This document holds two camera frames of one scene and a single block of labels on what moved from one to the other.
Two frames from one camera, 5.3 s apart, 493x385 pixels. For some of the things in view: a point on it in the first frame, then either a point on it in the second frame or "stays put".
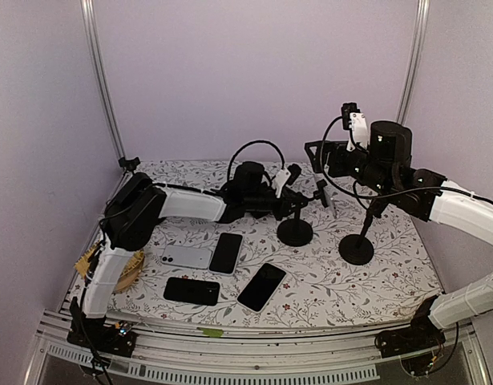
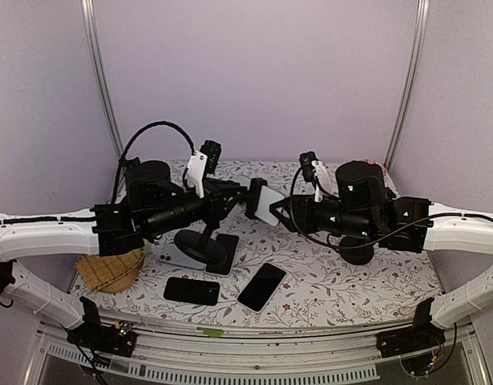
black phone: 191,291 stays put
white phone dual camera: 186,257 stays put
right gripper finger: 317,157 -> 284,204
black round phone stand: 295,232 -> 202,245
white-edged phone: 260,289 stays put
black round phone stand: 357,249 stays put
